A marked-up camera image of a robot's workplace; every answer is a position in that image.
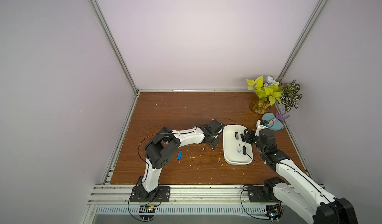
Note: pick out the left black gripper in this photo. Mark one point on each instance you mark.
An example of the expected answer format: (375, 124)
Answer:
(215, 143)

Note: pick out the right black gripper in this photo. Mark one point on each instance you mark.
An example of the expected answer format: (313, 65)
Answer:
(249, 137)

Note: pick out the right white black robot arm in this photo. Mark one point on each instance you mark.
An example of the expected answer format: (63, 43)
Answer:
(294, 188)

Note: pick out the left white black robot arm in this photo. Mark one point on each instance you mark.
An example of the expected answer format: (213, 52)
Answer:
(160, 150)

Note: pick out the white plastic storage box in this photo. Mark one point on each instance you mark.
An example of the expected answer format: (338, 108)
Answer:
(235, 150)

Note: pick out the blue usb flash drive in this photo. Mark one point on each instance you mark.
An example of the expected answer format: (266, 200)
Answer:
(179, 155)

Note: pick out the teal dustpan with pink brush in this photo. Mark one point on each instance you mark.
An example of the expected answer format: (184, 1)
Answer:
(272, 123)

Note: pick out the purple plastic fork toy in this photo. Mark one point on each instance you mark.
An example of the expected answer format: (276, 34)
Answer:
(282, 116)

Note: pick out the yellow green potted plant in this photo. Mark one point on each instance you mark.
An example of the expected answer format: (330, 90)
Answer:
(267, 92)

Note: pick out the dark variegated plant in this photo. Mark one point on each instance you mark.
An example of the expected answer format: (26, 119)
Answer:
(291, 95)

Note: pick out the right electronics board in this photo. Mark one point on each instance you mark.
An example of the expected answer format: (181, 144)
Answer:
(274, 212)

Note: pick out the electronics board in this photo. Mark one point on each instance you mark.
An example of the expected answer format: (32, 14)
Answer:
(274, 212)
(147, 212)

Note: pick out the left electronics board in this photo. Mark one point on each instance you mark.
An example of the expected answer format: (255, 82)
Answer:
(147, 212)

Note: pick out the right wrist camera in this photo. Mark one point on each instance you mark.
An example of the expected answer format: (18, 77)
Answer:
(261, 125)

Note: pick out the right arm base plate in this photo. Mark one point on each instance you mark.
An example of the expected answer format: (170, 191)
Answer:
(260, 194)

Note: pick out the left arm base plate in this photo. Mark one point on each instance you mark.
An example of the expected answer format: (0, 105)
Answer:
(149, 194)

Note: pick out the aluminium rail frame front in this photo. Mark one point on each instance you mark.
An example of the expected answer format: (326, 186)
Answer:
(205, 194)

